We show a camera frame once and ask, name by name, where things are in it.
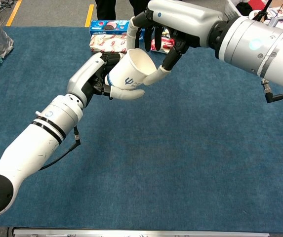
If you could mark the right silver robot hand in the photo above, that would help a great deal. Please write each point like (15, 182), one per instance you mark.
(180, 17)

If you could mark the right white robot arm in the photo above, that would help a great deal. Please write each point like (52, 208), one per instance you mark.
(254, 44)

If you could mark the person in black trousers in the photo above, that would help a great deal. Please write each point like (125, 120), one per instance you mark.
(105, 10)

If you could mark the aluminium table edge rail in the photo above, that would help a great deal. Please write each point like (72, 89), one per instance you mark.
(131, 233)

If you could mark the red fruit drink pouch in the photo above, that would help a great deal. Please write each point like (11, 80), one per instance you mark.
(166, 45)

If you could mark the white paper cup blue logo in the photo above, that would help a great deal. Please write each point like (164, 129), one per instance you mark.
(121, 74)

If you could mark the blue felt table cloth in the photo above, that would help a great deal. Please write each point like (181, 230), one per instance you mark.
(156, 160)

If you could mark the white plastic basket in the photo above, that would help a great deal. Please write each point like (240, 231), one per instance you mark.
(231, 8)

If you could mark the black tripod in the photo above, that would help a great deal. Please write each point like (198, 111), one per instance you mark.
(264, 8)

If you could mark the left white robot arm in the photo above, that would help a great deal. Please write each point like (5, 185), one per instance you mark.
(32, 148)

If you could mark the beige red-print wrapped packet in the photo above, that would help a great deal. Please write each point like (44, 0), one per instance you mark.
(104, 43)

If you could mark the blue Oreo cookie box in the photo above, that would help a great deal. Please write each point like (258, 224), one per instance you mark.
(101, 26)

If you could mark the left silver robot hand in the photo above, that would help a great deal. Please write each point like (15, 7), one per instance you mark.
(82, 74)

